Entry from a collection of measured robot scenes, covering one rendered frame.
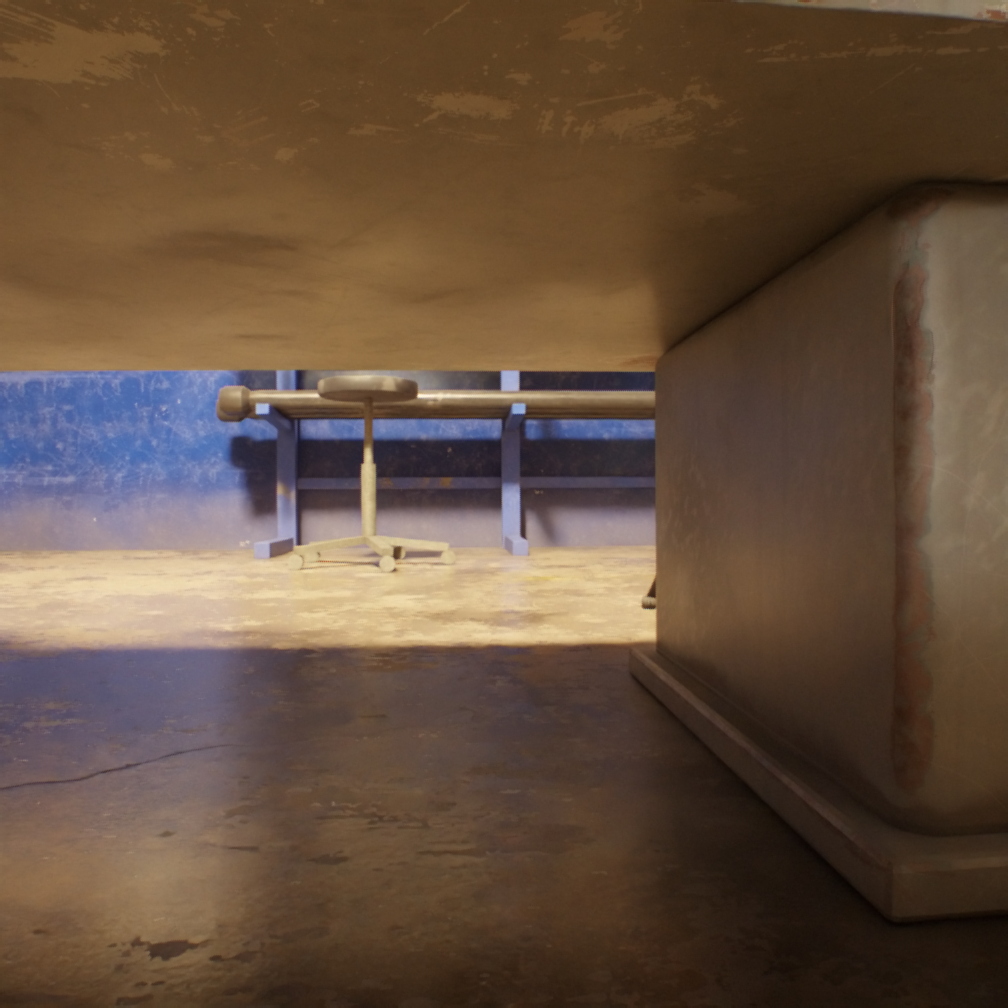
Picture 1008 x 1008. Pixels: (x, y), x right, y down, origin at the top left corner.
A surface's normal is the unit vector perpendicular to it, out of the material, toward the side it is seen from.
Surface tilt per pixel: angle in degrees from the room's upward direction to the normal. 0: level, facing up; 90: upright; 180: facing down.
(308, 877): 0
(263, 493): 90
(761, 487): 90
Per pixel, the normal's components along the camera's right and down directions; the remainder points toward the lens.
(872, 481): -1.00, 0.00
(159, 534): 0.07, 0.00
